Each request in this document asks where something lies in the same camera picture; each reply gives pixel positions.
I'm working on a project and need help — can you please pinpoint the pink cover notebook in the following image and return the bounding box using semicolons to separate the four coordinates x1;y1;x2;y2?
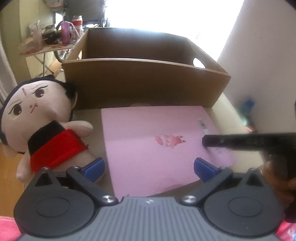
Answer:
101;106;236;198

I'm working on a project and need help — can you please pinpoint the plush doll red shirt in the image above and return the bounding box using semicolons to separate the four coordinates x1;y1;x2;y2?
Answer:
1;75;96;183

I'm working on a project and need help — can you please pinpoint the brown cardboard box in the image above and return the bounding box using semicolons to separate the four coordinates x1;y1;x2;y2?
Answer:
62;28;231;109

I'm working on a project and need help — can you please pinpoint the cluttered folding side table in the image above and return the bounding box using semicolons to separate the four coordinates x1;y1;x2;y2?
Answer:
17;34;77;77

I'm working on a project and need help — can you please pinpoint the purple water bottle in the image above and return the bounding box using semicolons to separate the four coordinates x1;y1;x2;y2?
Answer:
56;21;73;45

